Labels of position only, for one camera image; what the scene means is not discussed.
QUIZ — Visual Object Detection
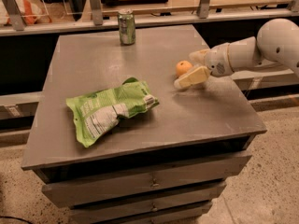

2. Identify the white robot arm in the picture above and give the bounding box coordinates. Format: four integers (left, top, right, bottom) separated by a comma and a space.
174, 19, 299, 90

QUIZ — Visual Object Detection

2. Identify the grey drawer cabinet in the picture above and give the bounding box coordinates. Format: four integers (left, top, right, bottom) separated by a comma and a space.
21, 25, 265, 224

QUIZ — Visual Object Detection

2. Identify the orange fruit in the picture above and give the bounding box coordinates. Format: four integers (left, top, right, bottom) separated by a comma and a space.
176, 61, 192, 77

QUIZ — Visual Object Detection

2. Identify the orange white bag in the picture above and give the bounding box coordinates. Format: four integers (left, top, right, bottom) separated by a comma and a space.
0, 0, 51, 25

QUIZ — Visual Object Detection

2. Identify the drawer knob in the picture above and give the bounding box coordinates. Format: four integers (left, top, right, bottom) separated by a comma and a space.
151, 203, 159, 212
150, 178, 160, 189

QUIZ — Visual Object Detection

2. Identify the green soda can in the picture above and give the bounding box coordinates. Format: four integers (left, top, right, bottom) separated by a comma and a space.
118, 9, 135, 45

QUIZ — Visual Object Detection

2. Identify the green chip bag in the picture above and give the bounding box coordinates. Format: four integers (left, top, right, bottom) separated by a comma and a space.
66, 77, 159, 147

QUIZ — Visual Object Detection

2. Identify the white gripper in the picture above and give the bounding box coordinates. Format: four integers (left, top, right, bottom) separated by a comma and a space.
174, 43, 233, 90

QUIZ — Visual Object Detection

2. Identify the metal shelf rail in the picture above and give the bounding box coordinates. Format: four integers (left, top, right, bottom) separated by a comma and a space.
0, 0, 299, 36

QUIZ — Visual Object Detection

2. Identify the top drawer knob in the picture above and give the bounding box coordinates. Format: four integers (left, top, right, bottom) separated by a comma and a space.
150, 178, 160, 189

